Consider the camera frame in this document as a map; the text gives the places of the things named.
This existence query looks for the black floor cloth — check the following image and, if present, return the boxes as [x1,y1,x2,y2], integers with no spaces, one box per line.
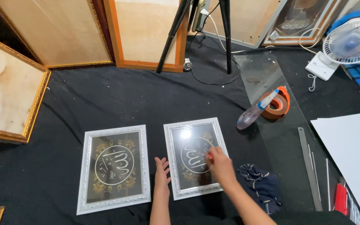
[0,34,360,225]

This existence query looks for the large gold frame with board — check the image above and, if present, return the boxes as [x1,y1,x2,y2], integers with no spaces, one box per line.
[0,30,51,144]

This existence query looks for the clear spray bottle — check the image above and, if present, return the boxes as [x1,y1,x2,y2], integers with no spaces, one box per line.
[236,89,280,130]

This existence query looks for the person's right hand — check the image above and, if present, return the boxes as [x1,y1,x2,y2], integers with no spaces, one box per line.
[206,146,238,186]

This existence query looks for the black cable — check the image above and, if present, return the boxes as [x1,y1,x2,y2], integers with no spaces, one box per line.
[188,2,241,85]

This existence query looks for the white power cable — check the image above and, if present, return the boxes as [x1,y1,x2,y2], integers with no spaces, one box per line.
[200,9,246,54]

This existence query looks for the black tripod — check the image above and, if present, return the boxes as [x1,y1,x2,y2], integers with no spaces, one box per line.
[156,0,233,75]

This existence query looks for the power strip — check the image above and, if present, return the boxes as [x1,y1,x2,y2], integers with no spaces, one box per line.
[195,0,211,32]

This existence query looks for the long metal ruler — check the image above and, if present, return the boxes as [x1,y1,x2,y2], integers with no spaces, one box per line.
[297,126,324,212]

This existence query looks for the wooden framed glazed picture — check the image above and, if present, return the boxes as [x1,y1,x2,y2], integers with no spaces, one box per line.
[262,0,344,47]

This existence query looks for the person's left hand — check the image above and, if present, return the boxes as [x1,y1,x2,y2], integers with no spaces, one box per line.
[154,157,172,197]

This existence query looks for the red plastic tool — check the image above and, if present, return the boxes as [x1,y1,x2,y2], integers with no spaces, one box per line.
[334,183,349,217]

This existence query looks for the white framed backing board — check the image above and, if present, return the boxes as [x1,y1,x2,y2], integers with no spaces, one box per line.
[199,0,289,49]

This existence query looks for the white paper sheets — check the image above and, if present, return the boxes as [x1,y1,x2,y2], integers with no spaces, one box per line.
[310,113,360,225]

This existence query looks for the clear glass sheet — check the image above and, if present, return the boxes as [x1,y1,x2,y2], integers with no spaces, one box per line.
[233,51,340,214]

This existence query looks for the dark blue cloth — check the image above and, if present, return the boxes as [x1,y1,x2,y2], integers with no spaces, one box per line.
[237,163,283,215]

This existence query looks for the white desk fan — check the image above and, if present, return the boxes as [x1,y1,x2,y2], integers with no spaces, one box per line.
[305,17,360,81]

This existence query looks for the silver framed calligraphy picture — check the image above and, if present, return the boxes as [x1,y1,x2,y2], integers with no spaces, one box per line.
[76,125,151,216]
[163,117,229,201]

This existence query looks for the thin metal rod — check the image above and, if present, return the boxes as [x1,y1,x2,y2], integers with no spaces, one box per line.
[307,144,322,194]
[325,158,331,212]

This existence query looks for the white string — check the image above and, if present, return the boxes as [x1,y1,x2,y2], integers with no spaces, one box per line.
[308,74,318,92]

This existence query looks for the orange wooden frame with board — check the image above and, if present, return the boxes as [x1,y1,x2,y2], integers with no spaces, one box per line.
[103,0,189,73]

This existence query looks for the orange tape dispenser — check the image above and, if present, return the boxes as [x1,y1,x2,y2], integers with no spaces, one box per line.
[259,86,291,120]

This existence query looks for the thin gold framed backing board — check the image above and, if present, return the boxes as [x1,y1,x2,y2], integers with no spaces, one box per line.
[0,0,115,70]

